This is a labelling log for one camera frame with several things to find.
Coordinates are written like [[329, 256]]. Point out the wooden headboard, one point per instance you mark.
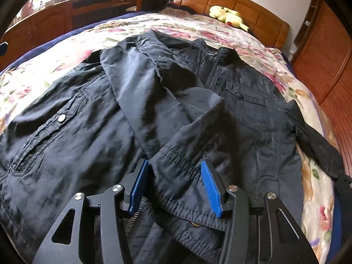
[[261, 13]]

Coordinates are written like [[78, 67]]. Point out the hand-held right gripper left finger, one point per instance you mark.
[[139, 183]]

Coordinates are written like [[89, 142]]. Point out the black and blue cloth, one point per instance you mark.
[[341, 214]]

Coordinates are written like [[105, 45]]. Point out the black jacket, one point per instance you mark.
[[178, 101]]

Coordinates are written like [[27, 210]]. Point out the floral blanket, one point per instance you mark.
[[68, 46]]

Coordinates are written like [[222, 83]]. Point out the yellow plush toy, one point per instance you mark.
[[228, 15]]

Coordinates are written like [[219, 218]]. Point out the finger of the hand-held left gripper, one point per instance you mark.
[[2, 49]]

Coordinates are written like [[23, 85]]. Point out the dark cloth pile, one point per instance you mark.
[[172, 2]]

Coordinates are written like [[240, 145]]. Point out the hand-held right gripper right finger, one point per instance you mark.
[[211, 187]]

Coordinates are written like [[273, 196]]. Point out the wooden dresser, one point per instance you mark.
[[49, 24]]

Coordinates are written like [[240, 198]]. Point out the wooden wardrobe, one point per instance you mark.
[[330, 60]]

